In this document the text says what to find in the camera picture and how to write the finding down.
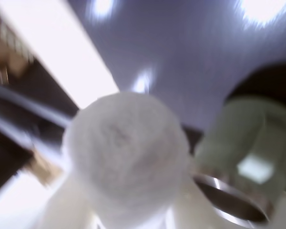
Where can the black table mat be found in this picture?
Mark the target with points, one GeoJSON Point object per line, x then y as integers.
{"type": "Point", "coordinates": [181, 59]}

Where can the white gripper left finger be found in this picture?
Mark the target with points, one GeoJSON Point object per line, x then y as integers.
{"type": "Point", "coordinates": [69, 205]}

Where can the grey-green steel mug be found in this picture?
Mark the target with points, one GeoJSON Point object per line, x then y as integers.
{"type": "Point", "coordinates": [228, 133]}

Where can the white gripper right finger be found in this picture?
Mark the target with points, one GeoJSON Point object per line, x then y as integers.
{"type": "Point", "coordinates": [186, 205]}

